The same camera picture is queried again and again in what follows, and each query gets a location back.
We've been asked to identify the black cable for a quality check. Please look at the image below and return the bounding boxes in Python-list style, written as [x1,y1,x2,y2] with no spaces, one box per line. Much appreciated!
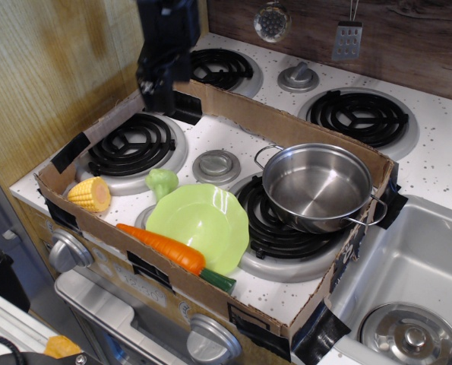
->
[0,332,24,365]

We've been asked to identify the steel pot lid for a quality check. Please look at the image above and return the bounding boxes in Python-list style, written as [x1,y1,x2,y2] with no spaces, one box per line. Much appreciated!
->
[357,303,452,364]

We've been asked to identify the orange toy piece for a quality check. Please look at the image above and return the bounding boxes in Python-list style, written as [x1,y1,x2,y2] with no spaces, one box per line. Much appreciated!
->
[43,335,82,359]

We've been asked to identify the grey oven knob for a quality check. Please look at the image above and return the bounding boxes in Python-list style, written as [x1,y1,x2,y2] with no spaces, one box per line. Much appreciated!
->
[186,314,242,365]
[49,228,94,273]

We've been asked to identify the grey right oven knob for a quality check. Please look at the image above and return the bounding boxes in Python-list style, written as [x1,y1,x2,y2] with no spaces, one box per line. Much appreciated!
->
[186,314,242,365]

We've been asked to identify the front right black burner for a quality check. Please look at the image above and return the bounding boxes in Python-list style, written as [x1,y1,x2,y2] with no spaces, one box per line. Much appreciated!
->
[229,173,344,283]

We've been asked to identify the grey left oven knob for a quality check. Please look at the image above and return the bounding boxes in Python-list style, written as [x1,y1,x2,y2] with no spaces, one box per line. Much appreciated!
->
[49,228,94,273]

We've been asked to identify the grey centre stove knob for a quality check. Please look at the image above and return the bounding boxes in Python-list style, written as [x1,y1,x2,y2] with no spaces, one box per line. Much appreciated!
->
[192,150,242,186]

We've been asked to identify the back right black burner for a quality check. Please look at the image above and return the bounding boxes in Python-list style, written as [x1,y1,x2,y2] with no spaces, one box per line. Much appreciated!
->
[298,87,420,160]

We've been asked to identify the yellow toy corn cob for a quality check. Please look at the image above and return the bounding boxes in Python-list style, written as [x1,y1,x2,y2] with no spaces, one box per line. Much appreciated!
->
[67,176,111,212]

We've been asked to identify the grey stove knob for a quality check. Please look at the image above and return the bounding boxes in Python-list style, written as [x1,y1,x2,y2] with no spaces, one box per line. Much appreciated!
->
[277,62,320,93]
[192,150,242,186]

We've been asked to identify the grey back stove knob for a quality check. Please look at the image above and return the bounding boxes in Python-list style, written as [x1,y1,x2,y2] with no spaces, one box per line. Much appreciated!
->
[277,62,320,93]

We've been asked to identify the orange toy carrot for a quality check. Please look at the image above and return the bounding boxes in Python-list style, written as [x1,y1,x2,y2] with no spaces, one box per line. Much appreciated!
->
[116,223,236,294]

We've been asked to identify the green plastic plate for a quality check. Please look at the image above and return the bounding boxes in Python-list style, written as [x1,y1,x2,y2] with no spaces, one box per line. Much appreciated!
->
[145,184,249,275]

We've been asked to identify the back left black burner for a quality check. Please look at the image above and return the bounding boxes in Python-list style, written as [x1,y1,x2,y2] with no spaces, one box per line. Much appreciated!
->
[191,49,264,98]

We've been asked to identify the hanging metal strainer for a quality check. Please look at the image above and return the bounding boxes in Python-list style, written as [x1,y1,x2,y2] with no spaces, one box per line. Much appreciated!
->
[253,1,292,43]

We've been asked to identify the front left black burner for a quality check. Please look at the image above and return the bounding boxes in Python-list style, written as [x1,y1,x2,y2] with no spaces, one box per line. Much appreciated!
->
[75,113,188,196]

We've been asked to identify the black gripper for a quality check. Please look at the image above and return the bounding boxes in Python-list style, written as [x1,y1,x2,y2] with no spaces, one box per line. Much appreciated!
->
[136,1,201,114]

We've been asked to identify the cardboard fence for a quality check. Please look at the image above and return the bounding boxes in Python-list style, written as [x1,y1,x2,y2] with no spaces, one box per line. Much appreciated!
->
[34,78,409,362]

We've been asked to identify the black burner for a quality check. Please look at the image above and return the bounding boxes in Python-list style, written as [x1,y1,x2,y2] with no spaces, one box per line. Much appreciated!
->
[229,173,344,283]
[191,49,264,98]
[75,113,188,196]
[298,87,420,160]

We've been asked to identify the stainless steel pot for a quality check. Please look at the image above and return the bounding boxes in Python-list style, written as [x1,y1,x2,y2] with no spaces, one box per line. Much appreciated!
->
[254,143,388,234]

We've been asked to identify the grey oven door handle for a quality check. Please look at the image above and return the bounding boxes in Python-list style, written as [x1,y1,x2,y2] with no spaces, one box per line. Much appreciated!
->
[55,270,192,364]

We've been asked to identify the green toy broccoli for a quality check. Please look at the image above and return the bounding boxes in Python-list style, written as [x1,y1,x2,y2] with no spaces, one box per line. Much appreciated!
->
[145,169,179,201]

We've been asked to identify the steel sink basin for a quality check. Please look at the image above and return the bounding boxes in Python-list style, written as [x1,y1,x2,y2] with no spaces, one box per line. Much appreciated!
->
[292,194,452,365]

